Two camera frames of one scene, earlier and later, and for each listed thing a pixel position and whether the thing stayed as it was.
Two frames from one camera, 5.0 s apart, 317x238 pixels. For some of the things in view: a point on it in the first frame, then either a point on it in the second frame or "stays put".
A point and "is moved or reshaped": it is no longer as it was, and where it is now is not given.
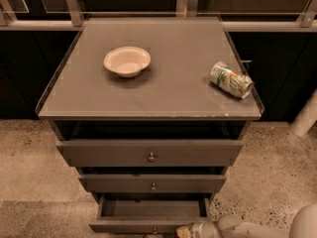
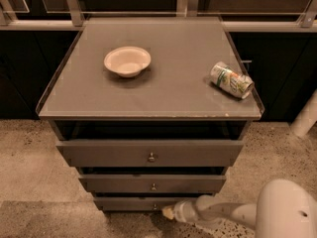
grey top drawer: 153,153 stays put
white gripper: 202,230 -> 183,211
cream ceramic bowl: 128,61 stays put
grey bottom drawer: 149,214 is moved or reshaped
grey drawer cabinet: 151,111 stays put
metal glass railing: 242,7 stays put
